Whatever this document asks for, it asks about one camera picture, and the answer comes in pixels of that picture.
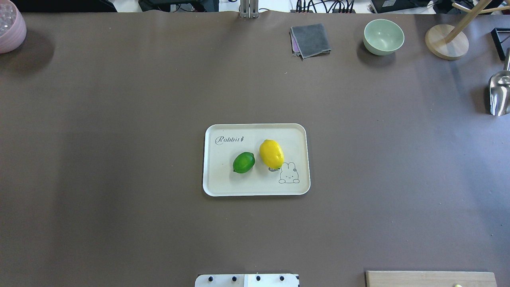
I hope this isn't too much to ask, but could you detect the black glass rack tray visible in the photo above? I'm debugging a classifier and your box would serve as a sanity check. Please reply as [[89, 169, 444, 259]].
[[490, 28, 510, 61]]

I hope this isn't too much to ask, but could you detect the grey folded cloth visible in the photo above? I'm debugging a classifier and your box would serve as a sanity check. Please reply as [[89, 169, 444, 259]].
[[290, 24, 331, 59]]

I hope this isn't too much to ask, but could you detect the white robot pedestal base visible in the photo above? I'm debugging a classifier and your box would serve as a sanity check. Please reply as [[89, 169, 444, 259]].
[[195, 273, 300, 287]]

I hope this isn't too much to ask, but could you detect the metal scoop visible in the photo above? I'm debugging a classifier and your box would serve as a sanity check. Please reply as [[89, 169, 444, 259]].
[[489, 48, 510, 116]]

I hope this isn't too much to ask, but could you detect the pink bowl with ice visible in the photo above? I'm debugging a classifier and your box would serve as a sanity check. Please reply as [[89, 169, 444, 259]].
[[0, 0, 27, 54]]

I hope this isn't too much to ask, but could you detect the mint green bowl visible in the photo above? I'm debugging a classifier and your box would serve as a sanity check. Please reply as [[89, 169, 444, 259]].
[[363, 19, 405, 56]]

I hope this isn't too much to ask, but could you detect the wooden cutting board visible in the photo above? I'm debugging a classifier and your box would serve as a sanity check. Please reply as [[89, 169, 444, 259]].
[[365, 271, 497, 287]]

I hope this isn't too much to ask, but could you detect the yellow lemon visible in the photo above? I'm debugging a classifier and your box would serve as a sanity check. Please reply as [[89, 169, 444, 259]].
[[260, 139, 284, 170]]

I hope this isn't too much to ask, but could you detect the green lime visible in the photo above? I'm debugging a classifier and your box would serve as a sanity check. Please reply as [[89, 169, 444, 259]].
[[232, 152, 255, 174]]

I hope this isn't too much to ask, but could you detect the wooden mug tree stand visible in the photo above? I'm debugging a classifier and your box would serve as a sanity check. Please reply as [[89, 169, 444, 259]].
[[425, 0, 510, 61]]

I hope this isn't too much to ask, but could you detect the cream rabbit tray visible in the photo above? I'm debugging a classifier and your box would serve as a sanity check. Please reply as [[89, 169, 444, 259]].
[[203, 123, 311, 197]]

